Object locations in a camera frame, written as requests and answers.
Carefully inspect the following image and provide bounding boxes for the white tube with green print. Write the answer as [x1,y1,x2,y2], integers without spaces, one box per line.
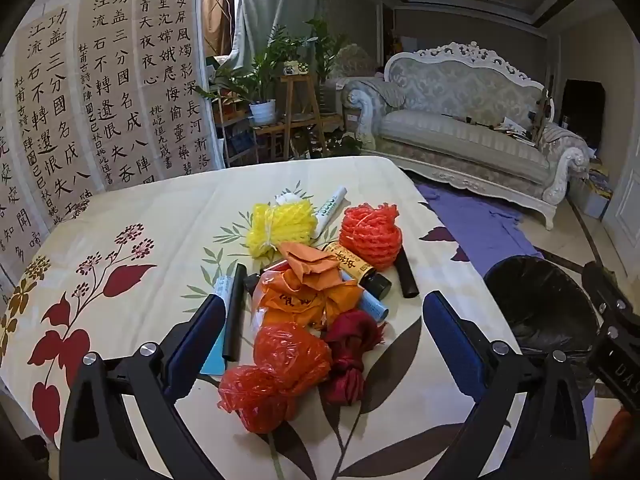
[313,186,349,239]

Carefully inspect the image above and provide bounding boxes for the orange paper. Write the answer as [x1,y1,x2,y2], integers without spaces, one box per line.
[277,241,342,277]

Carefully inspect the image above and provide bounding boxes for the ornate white sofa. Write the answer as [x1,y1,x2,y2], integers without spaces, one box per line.
[341,40,592,231]

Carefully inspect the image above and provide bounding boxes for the white panelled door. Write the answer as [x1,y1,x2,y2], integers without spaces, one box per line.
[601,159,640,262]

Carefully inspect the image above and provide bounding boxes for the pile of books and papers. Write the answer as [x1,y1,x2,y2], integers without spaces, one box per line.
[492,115,539,148]

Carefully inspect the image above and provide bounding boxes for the light blue squeezed tube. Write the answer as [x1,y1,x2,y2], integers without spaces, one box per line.
[342,272,390,320]

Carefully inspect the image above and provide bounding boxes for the dark red plastic bag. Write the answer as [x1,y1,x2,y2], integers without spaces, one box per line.
[319,309,389,407]

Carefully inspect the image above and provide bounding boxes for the ornate armchair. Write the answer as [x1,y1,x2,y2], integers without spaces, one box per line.
[329,43,382,82]

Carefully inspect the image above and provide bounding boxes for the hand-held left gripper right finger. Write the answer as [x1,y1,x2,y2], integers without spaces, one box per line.
[422,290,591,480]

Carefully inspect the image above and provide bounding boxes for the small green floor plant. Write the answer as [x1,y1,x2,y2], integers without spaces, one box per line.
[324,129,364,158]

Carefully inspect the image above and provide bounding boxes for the potted plant in white pot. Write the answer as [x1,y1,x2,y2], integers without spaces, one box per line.
[197,25,302,127]

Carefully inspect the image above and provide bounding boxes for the person's right forearm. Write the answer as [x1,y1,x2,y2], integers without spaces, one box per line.
[589,406,640,464]

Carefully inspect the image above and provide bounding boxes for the yellow foam fruit net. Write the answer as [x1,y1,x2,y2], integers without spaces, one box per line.
[245,202,319,260]

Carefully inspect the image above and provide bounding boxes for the striped blanket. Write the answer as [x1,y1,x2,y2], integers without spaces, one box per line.
[372,79,407,111]

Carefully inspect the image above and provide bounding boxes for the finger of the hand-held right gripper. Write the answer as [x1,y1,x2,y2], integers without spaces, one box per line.
[581,260,640,345]

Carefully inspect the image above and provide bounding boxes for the orange printed plastic bag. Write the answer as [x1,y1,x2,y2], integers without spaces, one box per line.
[248,266,364,332]

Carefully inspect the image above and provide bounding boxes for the grey-green curtain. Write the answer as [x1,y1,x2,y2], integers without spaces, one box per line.
[232,0,322,57]

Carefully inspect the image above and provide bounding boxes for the tall leafy potted plant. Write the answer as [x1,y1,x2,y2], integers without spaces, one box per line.
[300,17,347,82]

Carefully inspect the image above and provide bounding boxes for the brown curtain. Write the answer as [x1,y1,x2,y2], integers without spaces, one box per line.
[202,0,236,57]

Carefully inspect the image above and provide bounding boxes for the orange foam fruit net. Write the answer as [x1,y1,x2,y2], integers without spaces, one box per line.
[339,203,401,271]

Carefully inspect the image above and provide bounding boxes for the floral tablecloth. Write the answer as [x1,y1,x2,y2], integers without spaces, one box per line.
[0,155,526,480]

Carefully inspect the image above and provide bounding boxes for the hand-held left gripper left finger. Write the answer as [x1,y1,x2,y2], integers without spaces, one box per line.
[59,294,228,480]

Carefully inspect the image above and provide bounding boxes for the purple cloth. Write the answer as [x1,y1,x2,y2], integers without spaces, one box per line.
[414,182,547,262]

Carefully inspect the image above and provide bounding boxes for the trash bin with black liner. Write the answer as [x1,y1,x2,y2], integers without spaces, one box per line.
[483,255,604,396]

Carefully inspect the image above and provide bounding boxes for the short black cylinder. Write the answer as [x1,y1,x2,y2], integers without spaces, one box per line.
[394,250,420,299]

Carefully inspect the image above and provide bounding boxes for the grey storage box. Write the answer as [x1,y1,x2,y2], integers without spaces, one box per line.
[569,159,614,221]

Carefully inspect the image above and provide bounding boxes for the white and teal toothpaste box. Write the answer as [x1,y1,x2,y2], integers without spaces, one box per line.
[199,274,236,377]

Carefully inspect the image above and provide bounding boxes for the long black tube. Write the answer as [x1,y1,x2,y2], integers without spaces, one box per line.
[221,263,249,362]

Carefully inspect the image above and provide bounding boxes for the calligraphy paper scroll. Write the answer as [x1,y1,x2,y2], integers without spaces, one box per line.
[0,104,44,287]
[74,0,156,194]
[13,3,99,234]
[133,0,217,174]

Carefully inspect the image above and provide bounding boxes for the wooden plant stand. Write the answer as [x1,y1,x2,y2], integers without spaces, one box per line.
[252,74,347,162]

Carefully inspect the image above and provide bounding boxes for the brown toy gun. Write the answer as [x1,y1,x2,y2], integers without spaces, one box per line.
[529,74,556,147]

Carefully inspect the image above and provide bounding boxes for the ink bottle with yellow label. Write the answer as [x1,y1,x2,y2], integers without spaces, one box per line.
[322,242,393,299]

